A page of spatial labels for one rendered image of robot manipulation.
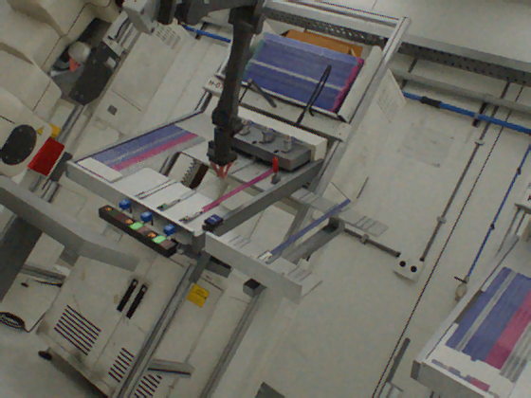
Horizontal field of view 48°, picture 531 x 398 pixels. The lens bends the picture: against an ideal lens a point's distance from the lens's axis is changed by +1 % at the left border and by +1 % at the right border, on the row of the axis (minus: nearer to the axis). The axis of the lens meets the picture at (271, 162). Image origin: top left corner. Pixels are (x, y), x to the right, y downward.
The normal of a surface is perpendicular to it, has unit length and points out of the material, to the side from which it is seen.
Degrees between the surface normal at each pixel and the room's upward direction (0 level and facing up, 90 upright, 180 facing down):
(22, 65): 82
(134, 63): 90
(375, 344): 90
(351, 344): 90
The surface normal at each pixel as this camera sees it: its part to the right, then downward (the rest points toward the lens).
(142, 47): 0.78, 0.33
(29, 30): -0.15, -0.39
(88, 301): -0.36, -0.41
